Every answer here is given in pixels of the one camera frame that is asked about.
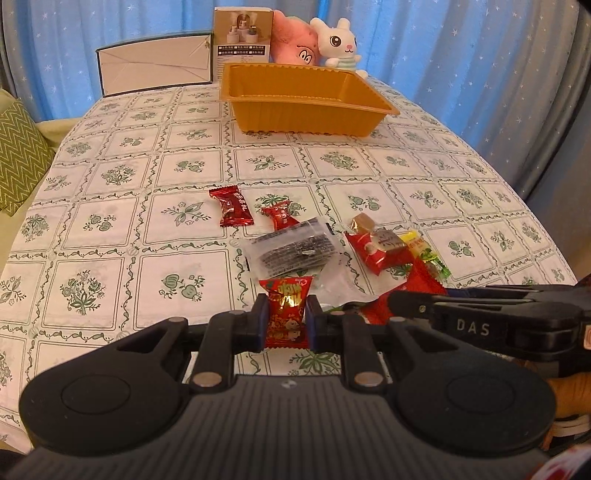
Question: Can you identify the pink star plush toy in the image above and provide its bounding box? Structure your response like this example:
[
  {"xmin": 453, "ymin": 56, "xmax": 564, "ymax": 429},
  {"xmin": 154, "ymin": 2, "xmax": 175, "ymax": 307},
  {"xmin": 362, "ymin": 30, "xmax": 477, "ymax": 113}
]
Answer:
[{"xmin": 270, "ymin": 10, "xmax": 320, "ymax": 66}]

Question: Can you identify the red gold candy packet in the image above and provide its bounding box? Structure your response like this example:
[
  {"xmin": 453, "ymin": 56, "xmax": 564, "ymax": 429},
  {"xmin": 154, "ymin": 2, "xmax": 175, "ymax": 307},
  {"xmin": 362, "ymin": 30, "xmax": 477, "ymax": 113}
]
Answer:
[{"xmin": 259, "ymin": 276, "xmax": 312, "ymax": 348}]

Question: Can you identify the brown humidifier product box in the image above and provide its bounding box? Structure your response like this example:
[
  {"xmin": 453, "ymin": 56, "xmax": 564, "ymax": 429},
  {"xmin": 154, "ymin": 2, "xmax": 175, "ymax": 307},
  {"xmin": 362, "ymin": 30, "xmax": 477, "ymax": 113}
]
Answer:
[{"xmin": 213, "ymin": 7, "xmax": 273, "ymax": 83}]

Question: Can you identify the white green cardboard box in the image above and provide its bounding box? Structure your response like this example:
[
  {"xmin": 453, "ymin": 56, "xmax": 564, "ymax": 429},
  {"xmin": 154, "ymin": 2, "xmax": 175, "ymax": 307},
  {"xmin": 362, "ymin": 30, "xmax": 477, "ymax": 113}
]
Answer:
[{"xmin": 96, "ymin": 32, "xmax": 213, "ymax": 97}]

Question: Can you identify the dark red candy wrapper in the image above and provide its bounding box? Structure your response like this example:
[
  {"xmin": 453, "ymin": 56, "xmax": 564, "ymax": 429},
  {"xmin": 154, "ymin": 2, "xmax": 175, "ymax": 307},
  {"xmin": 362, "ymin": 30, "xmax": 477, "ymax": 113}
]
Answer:
[{"xmin": 209, "ymin": 185, "xmax": 254, "ymax": 227}]

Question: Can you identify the blue star curtain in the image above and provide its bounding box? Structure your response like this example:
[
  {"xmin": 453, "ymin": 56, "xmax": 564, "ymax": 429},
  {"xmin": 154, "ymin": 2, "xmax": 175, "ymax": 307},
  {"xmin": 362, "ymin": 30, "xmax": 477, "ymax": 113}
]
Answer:
[{"xmin": 1, "ymin": 0, "xmax": 590, "ymax": 197}]

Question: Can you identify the large red snack packet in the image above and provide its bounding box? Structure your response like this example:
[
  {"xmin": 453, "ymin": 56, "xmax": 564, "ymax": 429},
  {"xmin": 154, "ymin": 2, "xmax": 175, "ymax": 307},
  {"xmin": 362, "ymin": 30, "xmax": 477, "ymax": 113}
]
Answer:
[{"xmin": 359, "ymin": 258, "xmax": 448, "ymax": 325}]

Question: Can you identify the green floral tablecloth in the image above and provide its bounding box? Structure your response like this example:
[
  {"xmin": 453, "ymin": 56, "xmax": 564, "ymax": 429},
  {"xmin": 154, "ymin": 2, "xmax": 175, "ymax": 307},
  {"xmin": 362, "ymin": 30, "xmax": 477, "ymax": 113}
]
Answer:
[{"xmin": 1, "ymin": 83, "xmax": 576, "ymax": 451}]

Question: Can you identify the white bunny plush toy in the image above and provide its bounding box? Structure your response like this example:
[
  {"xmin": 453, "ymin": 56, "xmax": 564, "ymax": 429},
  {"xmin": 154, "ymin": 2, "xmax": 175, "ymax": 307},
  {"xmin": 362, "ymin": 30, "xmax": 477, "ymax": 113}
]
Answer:
[{"xmin": 310, "ymin": 17, "xmax": 369, "ymax": 79}]

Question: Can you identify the orange plastic tray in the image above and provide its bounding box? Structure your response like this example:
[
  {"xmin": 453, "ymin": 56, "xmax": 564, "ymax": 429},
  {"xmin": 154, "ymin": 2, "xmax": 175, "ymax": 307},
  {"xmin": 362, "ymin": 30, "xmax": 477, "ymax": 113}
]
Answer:
[{"xmin": 221, "ymin": 63, "xmax": 400, "ymax": 137}]

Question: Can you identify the red candy with gold label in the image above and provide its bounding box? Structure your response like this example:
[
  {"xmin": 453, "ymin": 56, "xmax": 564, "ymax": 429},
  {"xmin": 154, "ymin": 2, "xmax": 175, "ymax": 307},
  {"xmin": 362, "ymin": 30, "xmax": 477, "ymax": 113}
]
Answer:
[{"xmin": 346, "ymin": 228, "xmax": 414, "ymax": 276}]

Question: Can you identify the green zigzag cushion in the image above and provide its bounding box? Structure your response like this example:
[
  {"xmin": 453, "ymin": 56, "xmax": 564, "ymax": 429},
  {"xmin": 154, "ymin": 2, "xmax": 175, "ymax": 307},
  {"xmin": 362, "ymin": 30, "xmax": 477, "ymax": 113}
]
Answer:
[{"xmin": 0, "ymin": 100, "xmax": 54, "ymax": 216}]

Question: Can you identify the clear black seaweed snack packet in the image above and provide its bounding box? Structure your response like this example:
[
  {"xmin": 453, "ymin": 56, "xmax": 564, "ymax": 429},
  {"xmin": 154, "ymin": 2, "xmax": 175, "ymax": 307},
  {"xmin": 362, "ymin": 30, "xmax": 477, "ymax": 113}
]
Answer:
[{"xmin": 239, "ymin": 217, "xmax": 366, "ymax": 307}]

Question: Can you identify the small red candy wrapper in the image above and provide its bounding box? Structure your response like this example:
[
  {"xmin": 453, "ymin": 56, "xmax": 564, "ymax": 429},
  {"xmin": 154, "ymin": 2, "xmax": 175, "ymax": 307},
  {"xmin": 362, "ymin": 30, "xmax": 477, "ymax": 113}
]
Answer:
[{"xmin": 260, "ymin": 200, "xmax": 298, "ymax": 231}]

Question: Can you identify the right hand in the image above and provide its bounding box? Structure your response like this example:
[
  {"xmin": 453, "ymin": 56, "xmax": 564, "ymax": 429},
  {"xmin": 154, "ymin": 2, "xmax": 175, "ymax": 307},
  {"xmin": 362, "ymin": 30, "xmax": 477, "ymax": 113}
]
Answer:
[{"xmin": 542, "ymin": 372, "xmax": 591, "ymax": 451}]

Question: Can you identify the yellow green candy wrapper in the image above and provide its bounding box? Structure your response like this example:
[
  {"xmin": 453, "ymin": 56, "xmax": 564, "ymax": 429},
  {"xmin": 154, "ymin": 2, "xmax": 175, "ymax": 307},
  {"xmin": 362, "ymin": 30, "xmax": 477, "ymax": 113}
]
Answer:
[{"xmin": 400, "ymin": 230, "xmax": 451, "ymax": 282}]

